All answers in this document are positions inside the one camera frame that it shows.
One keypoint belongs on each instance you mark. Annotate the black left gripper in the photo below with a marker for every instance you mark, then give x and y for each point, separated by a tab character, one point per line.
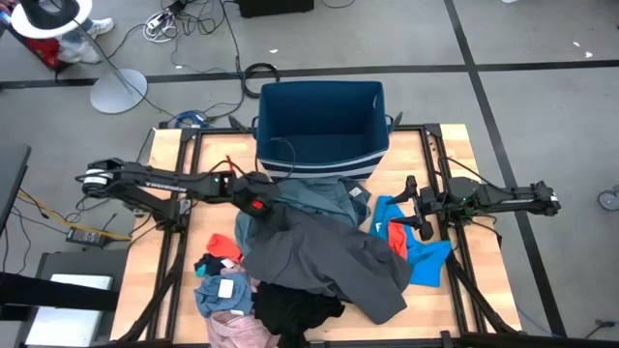
251	188

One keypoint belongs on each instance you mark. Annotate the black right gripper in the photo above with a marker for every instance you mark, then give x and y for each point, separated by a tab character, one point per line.
426	208

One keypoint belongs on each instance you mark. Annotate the bright blue shirt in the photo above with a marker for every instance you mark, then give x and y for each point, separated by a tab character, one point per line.
428	263

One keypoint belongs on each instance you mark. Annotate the orange-red small garment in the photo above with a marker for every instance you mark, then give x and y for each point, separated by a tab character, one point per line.
223	245

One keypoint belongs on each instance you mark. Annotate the teal grey shirt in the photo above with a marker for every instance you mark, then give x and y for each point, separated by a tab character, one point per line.
319	195

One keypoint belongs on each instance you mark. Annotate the dark grey jacket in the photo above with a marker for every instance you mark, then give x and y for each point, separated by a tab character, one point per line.
314	256

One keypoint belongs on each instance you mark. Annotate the grey-blue sock white label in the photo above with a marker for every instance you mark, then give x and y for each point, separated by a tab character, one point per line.
210	297

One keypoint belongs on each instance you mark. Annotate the black garment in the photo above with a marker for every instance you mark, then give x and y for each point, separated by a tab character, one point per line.
290	309

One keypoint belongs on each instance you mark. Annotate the pale pink garment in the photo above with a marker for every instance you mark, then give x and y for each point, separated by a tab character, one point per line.
237	333

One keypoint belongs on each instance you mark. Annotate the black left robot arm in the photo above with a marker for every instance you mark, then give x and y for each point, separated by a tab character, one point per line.
159	181

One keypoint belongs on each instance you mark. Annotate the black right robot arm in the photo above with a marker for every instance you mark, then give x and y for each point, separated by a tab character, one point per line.
508	198

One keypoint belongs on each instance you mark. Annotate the blue fabric bin white stripes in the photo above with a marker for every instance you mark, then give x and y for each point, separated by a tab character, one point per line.
319	116

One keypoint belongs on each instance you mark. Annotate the white floor lamp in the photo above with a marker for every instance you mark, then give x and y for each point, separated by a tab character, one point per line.
118	92

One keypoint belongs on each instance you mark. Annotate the black power adapter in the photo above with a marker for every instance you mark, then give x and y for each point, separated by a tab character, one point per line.
84	237

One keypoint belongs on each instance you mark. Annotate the black box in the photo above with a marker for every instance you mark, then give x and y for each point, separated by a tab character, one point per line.
275	7

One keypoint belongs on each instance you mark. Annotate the white power strip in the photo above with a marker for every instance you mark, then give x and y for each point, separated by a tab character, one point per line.
157	21

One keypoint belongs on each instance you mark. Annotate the grey cabinet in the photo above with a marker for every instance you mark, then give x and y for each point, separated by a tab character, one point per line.
72	263

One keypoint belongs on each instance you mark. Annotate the grey caster wheel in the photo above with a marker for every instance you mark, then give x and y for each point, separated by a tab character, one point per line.
608	199

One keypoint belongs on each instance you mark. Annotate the person's white shoe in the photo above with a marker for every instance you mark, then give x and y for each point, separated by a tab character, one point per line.
79	52
101	26

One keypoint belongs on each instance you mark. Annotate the black bar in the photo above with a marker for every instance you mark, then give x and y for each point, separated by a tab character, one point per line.
48	292

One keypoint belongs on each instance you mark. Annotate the white panel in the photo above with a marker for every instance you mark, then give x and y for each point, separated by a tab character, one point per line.
67	328

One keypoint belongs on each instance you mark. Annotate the person's leg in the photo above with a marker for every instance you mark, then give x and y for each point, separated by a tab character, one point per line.
77	34

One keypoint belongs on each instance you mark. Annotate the dark desk top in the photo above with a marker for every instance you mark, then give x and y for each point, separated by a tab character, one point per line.
12	179

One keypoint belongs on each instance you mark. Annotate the red tool case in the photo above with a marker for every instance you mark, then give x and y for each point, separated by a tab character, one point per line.
46	53

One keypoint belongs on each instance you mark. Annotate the black aluminium table frame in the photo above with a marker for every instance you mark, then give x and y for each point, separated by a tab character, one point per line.
432	130

